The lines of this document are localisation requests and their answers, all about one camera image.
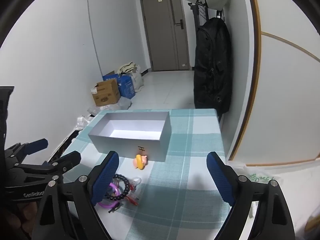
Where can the white sack with beige cloth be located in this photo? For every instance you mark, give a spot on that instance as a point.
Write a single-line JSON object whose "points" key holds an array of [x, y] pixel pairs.
{"points": [[136, 78]]}

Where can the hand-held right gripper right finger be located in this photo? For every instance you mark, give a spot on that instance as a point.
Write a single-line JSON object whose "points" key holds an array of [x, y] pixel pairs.
{"points": [[221, 180]]}

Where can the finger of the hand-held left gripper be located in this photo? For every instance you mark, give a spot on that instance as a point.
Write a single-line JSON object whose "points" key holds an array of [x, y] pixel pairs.
{"points": [[37, 143], [71, 158]]}

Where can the yellow pink pig figurine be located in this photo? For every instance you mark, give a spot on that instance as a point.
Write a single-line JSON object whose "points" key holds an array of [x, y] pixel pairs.
{"points": [[140, 162]]}

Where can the blue cardboard box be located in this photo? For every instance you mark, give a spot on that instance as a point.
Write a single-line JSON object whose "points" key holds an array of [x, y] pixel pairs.
{"points": [[127, 86]]}

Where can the black coat rack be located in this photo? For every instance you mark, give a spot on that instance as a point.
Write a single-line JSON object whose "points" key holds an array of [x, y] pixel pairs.
{"points": [[197, 12]]}

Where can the white panel with wooden trim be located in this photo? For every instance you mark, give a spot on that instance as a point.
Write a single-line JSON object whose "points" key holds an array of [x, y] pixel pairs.
{"points": [[287, 105]]}

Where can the brown cardboard box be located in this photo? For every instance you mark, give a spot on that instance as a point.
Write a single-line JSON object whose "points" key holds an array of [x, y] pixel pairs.
{"points": [[105, 95]]}

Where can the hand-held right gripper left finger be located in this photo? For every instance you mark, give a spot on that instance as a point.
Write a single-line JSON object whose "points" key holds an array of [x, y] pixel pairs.
{"points": [[105, 180]]}

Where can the black hanging jacket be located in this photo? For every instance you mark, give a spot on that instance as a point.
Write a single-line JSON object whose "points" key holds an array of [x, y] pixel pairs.
{"points": [[212, 67]]}

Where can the grey door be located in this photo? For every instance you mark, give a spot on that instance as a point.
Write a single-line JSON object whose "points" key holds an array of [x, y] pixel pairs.
{"points": [[160, 35]]}

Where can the white cardboard box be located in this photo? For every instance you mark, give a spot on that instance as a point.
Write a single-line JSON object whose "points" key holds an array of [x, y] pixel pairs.
{"points": [[130, 147]]}

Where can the person's left hand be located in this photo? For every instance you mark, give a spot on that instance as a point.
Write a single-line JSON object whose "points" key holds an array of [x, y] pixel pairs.
{"points": [[25, 212]]}

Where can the white plastic bag green print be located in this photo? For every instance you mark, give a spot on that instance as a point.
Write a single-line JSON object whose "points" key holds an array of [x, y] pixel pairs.
{"points": [[265, 180]]}

